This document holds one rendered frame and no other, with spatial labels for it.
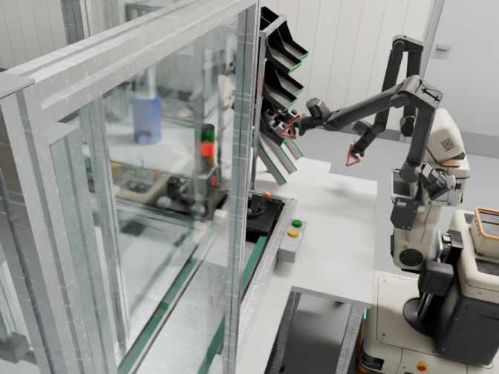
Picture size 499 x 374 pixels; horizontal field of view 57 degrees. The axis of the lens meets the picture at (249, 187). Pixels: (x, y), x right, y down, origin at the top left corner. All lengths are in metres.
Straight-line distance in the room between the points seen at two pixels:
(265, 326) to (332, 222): 0.69
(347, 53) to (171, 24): 4.37
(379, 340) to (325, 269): 0.71
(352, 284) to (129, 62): 1.54
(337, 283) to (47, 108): 1.59
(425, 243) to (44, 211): 1.99
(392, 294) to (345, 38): 2.80
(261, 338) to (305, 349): 1.12
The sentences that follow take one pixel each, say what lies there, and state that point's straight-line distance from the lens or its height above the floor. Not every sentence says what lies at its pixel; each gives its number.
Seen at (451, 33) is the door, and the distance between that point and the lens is 4.73.
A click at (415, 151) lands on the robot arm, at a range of 1.79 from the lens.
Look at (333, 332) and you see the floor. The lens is 2.80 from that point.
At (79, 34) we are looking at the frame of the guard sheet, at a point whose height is 1.85.
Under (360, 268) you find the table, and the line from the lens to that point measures 1.91.
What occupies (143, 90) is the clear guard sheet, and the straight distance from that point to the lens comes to 0.45.
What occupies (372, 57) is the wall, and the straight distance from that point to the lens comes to 4.79.
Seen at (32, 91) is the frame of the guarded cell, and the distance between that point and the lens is 0.31.
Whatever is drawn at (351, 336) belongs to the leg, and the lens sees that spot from 1.96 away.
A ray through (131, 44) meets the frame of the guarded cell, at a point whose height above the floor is 1.99.
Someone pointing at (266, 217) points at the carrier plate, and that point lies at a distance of 1.90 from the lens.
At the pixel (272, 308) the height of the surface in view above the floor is 0.86.
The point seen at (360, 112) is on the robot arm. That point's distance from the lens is 1.75.
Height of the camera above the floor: 2.09
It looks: 33 degrees down
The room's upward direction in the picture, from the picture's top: 4 degrees clockwise
